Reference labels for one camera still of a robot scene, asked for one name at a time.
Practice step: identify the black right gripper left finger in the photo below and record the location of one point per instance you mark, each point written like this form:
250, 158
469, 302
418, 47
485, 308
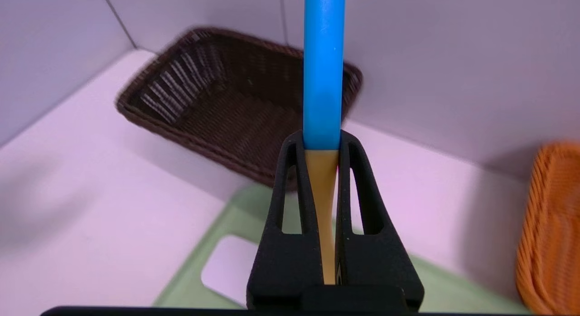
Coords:
285, 261

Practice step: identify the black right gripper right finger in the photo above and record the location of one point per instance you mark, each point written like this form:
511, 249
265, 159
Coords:
376, 261

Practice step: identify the dark brown wicker basket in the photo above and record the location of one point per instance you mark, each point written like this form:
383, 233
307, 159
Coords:
217, 112

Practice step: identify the orange wicker basket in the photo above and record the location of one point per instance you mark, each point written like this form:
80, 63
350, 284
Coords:
553, 230

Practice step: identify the white flat router box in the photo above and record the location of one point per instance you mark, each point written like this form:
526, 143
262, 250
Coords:
226, 270

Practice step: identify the light green plastic tray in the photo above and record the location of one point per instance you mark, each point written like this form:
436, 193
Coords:
453, 293

